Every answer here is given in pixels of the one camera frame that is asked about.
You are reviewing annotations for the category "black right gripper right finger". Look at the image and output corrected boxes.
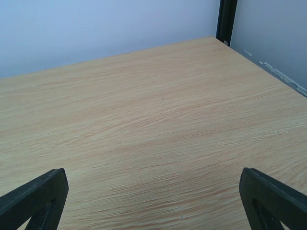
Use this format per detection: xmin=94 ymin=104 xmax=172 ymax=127
xmin=240 ymin=168 xmax=307 ymax=230

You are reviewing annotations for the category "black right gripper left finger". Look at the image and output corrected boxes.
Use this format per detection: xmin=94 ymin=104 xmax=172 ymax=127
xmin=0 ymin=168 xmax=69 ymax=230

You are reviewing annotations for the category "black right corner frame post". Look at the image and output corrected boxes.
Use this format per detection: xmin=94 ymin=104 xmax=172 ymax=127
xmin=216 ymin=0 xmax=237 ymax=46

